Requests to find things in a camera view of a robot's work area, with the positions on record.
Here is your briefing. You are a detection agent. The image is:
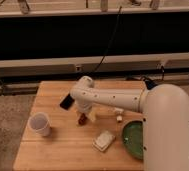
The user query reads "black cable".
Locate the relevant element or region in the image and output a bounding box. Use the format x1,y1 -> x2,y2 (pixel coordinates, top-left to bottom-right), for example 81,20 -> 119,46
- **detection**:
91,4 -> 123,75

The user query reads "black smartphone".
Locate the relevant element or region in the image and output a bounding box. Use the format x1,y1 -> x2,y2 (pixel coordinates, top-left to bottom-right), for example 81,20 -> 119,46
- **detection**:
60,94 -> 74,110

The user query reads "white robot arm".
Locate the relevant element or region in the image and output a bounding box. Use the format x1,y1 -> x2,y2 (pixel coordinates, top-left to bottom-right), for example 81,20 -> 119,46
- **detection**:
70,76 -> 189,171

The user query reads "red pepper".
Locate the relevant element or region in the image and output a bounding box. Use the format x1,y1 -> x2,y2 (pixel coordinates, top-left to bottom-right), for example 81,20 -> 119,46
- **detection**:
78,114 -> 87,126

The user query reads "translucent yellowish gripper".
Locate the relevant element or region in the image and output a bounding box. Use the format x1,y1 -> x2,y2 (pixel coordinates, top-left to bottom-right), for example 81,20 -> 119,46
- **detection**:
76,107 -> 96,122

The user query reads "green bowl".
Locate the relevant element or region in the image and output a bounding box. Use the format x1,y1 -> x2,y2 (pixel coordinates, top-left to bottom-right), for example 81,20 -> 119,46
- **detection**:
122,120 -> 143,160

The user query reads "wooden cutting board table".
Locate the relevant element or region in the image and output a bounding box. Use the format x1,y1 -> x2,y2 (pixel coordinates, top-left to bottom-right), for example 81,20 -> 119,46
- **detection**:
13,81 -> 143,171

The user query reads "white sponge block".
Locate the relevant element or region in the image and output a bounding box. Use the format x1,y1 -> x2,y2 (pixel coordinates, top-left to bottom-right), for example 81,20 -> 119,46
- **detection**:
93,130 -> 115,152

